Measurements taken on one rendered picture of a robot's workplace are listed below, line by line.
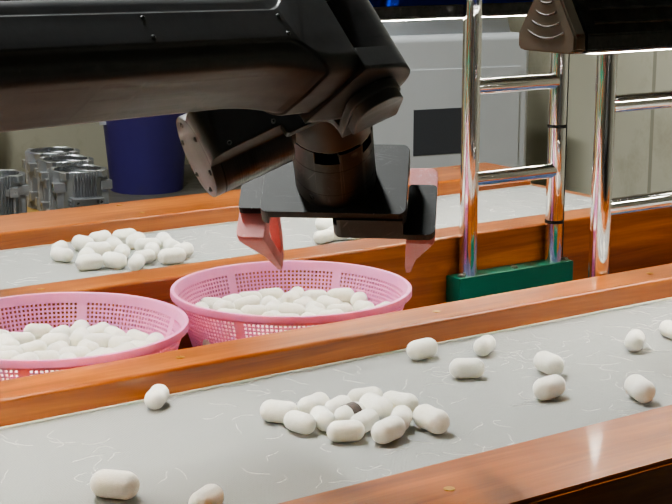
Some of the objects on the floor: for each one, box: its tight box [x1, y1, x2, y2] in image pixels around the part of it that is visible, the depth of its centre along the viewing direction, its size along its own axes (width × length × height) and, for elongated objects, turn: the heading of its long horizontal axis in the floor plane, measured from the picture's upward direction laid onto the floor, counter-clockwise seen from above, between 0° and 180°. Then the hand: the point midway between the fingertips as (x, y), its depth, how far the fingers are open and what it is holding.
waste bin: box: [99, 113, 186, 195], centre depth 672 cm, size 49×45×59 cm
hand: (343, 257), depth 110 cm, fingers open, 9 cm apart
